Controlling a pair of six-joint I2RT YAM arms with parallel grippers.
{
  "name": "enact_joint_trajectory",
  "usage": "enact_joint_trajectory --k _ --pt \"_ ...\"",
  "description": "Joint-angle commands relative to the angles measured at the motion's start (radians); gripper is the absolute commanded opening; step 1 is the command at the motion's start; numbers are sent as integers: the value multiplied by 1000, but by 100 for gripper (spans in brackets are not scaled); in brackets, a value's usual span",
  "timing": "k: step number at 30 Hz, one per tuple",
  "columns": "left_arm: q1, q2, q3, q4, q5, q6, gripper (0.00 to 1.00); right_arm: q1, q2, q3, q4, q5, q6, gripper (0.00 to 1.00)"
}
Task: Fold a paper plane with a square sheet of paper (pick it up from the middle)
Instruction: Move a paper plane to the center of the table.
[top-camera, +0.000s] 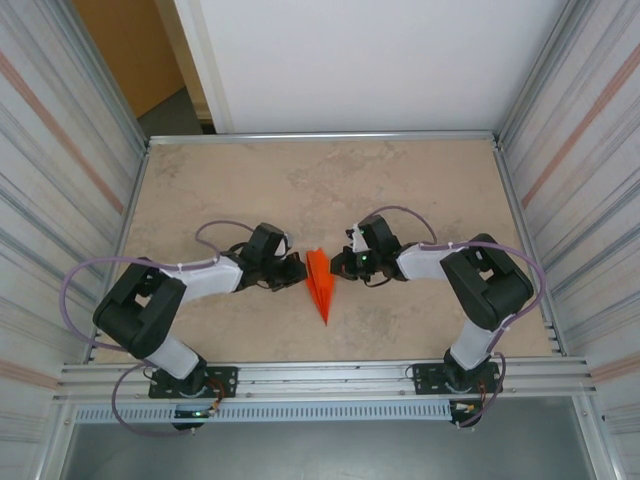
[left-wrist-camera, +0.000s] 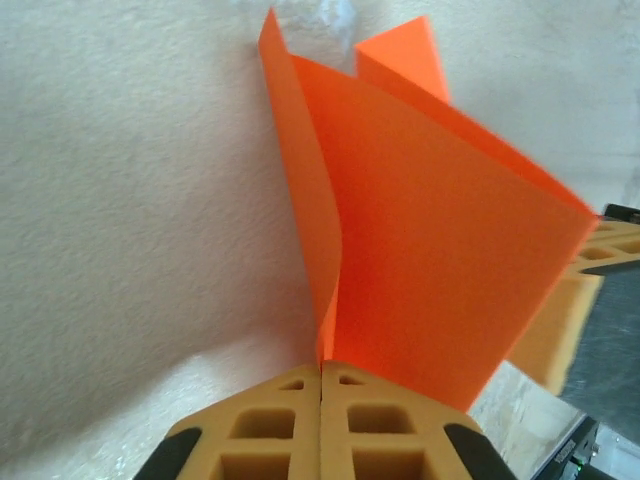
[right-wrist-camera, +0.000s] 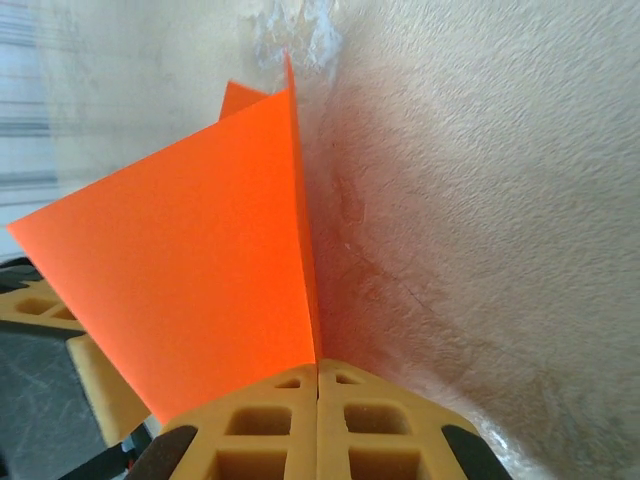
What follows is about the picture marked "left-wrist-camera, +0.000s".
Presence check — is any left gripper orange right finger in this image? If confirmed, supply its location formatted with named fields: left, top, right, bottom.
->
left=322, top=359, right=516, bottom=480

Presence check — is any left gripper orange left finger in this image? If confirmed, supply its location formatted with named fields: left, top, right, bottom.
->
left=132, top=364, right=321, bottom=480

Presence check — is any orange paper sheet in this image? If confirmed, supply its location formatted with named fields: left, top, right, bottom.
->
left=257, top=7, right=601, bottom=415

